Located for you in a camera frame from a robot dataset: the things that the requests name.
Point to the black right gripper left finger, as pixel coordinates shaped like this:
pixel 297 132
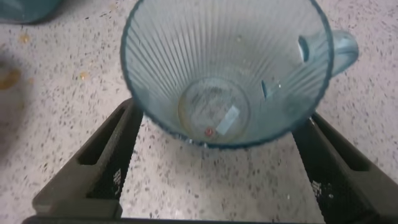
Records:
pixel 93 180

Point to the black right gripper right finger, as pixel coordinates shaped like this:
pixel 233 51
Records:
pixel 345 180

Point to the teal plastic square basin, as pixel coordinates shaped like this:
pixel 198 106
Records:
pixel 25 9

